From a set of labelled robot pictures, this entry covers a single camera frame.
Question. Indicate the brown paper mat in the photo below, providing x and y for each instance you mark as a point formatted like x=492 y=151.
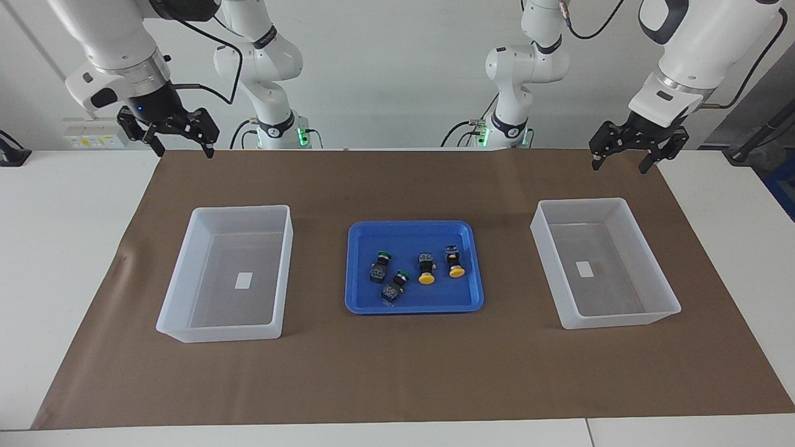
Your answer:
x=397 y=372

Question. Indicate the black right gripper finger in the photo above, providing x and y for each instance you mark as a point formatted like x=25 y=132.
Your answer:
x=140 y=124
x=206 y=130

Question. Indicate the black tripod pole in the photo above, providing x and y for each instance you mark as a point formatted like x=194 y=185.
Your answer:
x=754 y=139

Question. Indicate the white wall socket strip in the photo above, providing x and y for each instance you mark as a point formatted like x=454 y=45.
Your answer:
x=93 y=133

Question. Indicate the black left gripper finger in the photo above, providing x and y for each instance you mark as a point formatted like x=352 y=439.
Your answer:
x=605 y=141
x=667 y=152

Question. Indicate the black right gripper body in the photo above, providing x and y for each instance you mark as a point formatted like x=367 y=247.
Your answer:
x=158 y=108

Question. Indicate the translucent white plastic box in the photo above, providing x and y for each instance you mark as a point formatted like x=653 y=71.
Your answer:
x=621 y=321
x=217 y=334

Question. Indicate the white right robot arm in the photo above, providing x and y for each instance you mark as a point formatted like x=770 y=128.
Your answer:
x=112 y=37

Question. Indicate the blue plastic tray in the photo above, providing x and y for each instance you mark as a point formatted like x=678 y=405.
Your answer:
x=366 y=298

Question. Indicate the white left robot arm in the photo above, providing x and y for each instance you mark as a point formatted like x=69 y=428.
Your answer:
x=714 y=31

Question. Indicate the blue crate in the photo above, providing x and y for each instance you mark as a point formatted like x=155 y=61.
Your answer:
x=784 y=192

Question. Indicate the yellow push button switch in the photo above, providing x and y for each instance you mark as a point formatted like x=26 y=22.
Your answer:
x=426 y=273
x=456 y=267

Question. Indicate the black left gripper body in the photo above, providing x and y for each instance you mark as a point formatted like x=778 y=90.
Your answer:
x=649 y=135

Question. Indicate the black clamp device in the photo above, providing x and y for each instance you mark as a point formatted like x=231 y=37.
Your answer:
x=12 y=155

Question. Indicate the green push button switch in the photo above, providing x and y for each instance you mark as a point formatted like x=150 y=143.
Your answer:
x=379 y=270
x=392 y=290

